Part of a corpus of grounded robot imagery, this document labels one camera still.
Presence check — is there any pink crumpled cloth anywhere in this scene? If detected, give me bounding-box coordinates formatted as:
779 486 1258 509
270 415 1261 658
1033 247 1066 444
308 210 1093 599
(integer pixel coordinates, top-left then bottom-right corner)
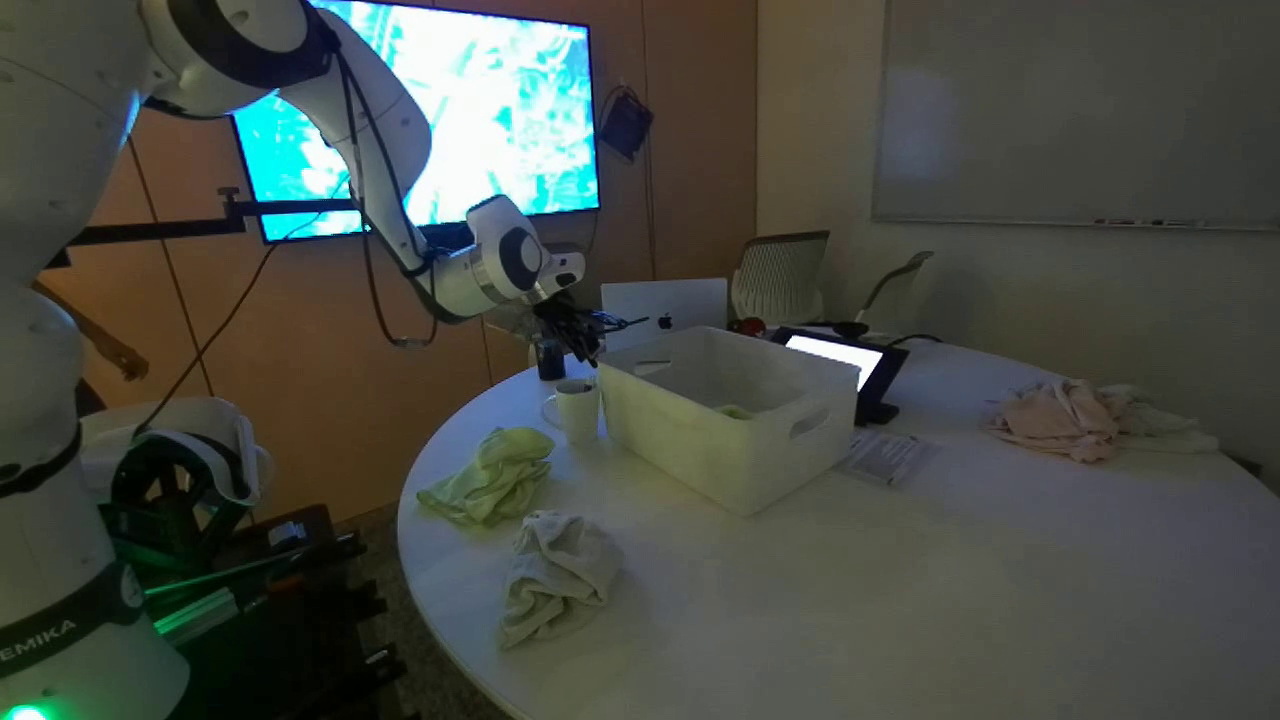
993 377 1123 467

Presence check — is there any pale crumpled cloth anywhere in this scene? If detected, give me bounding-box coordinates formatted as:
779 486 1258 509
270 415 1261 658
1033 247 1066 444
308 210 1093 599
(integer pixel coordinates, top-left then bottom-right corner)
1098 380 1224 451

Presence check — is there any black equipment cart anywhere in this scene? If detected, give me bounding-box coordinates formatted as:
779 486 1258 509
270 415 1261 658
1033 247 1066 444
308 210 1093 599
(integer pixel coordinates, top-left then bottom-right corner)
97 501 403 720

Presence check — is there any clear plastic packet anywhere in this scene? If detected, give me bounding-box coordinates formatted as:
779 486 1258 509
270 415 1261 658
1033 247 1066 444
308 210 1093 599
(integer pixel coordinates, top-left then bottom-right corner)
841 429 935 493

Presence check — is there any white panel with dark logo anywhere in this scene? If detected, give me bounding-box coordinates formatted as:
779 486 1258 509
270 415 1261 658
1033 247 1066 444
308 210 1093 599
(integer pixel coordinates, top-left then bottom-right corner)
597 278 731 338

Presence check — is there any black tablet with lit screen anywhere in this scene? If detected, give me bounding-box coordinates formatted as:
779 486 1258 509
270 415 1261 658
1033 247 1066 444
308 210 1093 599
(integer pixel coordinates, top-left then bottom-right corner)
772 325 911 431

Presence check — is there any white ceramic mug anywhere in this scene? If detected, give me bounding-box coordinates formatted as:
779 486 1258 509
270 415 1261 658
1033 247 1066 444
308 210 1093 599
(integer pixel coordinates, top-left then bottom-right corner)
541 377 614 451

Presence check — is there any white terry cloth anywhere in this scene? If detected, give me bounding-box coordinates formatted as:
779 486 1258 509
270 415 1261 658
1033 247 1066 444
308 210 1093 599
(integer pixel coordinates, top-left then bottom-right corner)
498 504 628 654

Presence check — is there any light green cloth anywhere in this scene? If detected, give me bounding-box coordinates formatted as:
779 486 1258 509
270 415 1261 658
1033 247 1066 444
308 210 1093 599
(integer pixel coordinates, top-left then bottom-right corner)
414 423 556 532

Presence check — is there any wall whiteboard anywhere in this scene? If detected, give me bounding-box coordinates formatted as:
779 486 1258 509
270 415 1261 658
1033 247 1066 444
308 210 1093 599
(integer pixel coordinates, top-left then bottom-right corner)
872 0 1280 237

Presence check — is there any black wall mounted device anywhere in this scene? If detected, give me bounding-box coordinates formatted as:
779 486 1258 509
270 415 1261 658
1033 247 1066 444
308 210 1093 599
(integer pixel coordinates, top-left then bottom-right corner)
597 89 657 165

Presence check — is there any white plastic storage box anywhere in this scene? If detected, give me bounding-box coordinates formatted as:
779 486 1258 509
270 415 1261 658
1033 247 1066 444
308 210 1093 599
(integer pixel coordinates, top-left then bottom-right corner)
594 325 855 522

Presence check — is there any wall television screen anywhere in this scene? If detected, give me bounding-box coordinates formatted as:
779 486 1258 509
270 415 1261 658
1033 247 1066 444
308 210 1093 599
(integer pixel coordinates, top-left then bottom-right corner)
234 0 604 247

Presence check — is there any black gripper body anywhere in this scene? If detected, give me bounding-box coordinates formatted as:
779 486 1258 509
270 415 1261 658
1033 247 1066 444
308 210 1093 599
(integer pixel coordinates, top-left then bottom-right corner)
531 285 600 349

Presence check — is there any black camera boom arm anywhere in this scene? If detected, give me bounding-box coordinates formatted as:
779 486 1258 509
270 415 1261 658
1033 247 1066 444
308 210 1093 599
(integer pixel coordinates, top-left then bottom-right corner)
54 184 372 254

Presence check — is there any white rounded headset device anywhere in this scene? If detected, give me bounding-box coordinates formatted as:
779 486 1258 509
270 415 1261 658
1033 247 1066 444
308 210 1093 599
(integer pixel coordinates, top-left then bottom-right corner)
56 398 278 552

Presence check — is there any grey office chair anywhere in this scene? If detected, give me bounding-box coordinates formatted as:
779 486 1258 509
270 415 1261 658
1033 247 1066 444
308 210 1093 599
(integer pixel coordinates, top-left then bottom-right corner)
730 228 834 332

